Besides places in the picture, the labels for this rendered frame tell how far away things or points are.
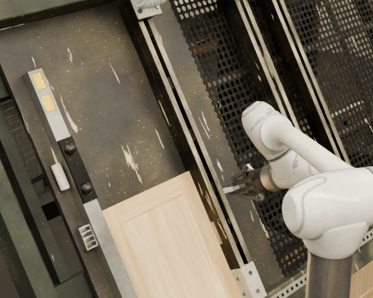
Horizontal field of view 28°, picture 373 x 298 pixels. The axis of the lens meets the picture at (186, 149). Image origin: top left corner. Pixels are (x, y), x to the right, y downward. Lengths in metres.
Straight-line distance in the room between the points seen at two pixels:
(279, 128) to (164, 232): 0.56
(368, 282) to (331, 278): 1.89
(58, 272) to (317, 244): 0.89
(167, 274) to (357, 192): 0.92
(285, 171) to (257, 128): 0.16
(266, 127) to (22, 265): 0.77
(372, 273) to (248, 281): 1.20
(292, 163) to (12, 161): 0.82
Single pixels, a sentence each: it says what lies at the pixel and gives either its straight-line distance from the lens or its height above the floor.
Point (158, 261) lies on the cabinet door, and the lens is 2.35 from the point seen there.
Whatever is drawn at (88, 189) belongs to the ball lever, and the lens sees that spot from 2.09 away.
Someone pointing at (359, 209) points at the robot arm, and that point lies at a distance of 1.61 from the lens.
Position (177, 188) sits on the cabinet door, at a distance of 2.42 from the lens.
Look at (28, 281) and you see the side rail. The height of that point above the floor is 1.25.
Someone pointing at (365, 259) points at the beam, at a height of 0.82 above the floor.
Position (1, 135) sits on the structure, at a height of 1.54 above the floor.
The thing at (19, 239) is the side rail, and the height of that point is 1.35.
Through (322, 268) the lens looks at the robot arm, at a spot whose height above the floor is 1.47.
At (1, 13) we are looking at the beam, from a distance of 2.19.
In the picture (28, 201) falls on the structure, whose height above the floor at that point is 1.37.
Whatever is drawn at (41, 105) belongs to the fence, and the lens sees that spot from 2.22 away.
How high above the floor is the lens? 2.42
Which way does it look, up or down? 25 degrees down
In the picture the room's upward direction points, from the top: 2 degrees counter-clockwise
